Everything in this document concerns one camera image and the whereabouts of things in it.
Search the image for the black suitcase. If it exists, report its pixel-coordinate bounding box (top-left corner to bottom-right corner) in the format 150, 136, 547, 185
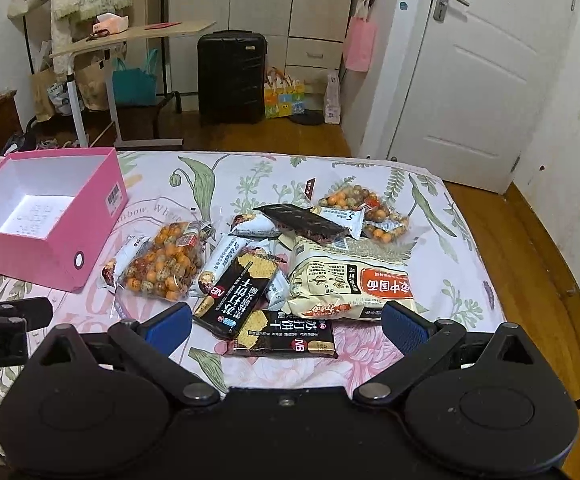
197, 29, 267, 125

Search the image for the colourful gift bag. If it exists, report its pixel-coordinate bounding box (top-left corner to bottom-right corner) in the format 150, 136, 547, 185
264, 67, 305, 119

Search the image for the teal tote bag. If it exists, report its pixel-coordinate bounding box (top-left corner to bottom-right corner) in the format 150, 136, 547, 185
112, 49, 160, 106

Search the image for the black cracker pack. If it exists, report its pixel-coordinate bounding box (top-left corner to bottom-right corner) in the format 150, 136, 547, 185
226, 310, 338, 359
194, 250, 278, 340

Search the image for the white door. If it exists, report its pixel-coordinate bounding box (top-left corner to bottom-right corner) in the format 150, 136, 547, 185
391, 0, 574, 193

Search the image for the white wardrobe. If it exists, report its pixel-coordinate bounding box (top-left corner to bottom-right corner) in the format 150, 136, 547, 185
168, 0, 352, 110

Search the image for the floral bed sheet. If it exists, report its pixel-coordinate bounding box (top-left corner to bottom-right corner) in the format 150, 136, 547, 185
0, 152, 504, 392

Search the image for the white snack bar top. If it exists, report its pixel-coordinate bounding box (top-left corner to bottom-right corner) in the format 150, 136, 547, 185
229, 211, 281, 240

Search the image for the pink paper bag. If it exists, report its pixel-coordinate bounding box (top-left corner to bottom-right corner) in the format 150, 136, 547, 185
343, 16, 378, 73

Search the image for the white plastic bag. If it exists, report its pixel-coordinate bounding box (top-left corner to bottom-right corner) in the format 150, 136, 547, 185
324, 70, 341, 125

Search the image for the pink cardboard box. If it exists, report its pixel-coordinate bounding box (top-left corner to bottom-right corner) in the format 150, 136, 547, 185
0, 148, 128, 292

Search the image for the beige noodle package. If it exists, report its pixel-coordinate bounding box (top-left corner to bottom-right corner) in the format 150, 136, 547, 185
282, 236, 416, 322

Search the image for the white snack bar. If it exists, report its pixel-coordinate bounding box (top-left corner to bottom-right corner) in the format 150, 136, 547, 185
190, 234, 249, 297
101, 234, 149, 292
229, 211, 281, 240
312, 206, 364, 240
265, 252, 290, 311

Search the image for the brown paper bag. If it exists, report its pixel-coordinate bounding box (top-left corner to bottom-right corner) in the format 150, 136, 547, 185
30, 68, 71, 122

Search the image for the wooden rolling side table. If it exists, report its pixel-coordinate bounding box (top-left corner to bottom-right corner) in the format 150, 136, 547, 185
51, 20, 215, 151

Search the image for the pink tissue box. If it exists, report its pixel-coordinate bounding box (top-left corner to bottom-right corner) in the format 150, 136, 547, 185
92, 12, 130, 36

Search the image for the dark chocolate bar pack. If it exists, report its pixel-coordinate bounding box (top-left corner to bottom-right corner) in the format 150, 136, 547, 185
255, 204, 350, 245

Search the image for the coated peanuts bag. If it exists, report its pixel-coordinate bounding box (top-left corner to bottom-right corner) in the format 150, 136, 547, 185
115, 221, 214, 302
314, 184, 409, 245

